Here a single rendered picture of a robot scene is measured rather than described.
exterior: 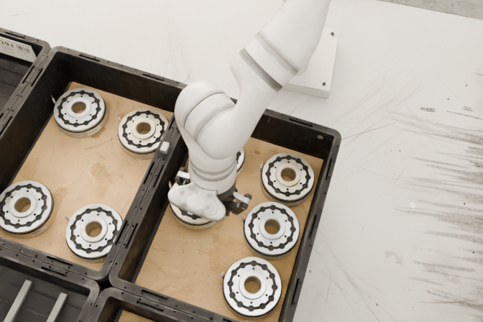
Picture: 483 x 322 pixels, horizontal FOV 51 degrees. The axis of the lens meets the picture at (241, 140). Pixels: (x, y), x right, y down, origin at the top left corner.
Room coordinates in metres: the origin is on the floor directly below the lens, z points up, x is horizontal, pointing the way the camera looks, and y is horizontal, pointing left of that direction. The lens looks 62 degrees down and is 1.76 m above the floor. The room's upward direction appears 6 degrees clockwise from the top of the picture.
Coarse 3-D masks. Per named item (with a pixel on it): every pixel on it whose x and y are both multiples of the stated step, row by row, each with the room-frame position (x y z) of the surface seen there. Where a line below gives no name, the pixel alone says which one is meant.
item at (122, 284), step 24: (288, 120) 0.50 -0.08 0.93; (336, 144) 0.45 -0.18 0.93; (144, 216) 0.28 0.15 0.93; (312, 216) 0.31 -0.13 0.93; (312, 240) 0.27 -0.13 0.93; (120, 264) 0.20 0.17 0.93; (120, 288) 0.16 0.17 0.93; (144, 288) 0.16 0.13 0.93; (192, 312) 0.13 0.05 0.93; (288, 312) 0.15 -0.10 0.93
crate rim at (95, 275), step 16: (64, 48) 0.61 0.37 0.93; (48, 64) 0.57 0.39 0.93; (96, 64) 0.59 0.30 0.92; (112, 64) 0.59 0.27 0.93; (32, 80) 0.53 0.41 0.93; (160, 80) 0.56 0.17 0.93; (176, 80) 0.56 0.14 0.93; (16, 112) 0.46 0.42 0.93; (0, 128) 0.42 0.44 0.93; (160, 144) 0.42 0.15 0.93; (144, 176) 0.35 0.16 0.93; (144, 192) 0.32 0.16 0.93; (128, 224) 0.27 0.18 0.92; (0, 240) 0.22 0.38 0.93; (32, 256) 0.20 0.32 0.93; (48, 256) 0.20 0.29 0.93; (112, 256) 0.21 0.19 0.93; (80, 272) 0.18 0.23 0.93; (96, 272) 0.18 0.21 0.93
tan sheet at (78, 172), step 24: (120, 96) 0.58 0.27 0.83; (168, 120) 0.53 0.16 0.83; (48, 144) 0.45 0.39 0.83; (72, 144) 0.45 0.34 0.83; (96, 144) 0.46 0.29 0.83; (120, 144) 0.46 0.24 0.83; (24, 168) 0.39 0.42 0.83; (48, 168) 0.39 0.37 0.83; (72, 168) 0.40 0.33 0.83; (96, 168) 0.40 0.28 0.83; (120, 168) 0.41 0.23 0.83; (144, 168) 0.41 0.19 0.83; (72, 192) 0.35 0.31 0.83; (96, 192) 0.35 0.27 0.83; (120, 192) 0.36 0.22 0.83; (24, 240) 0.25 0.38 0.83; (48, 240) 0.25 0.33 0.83; (96, 264) 0.22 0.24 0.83
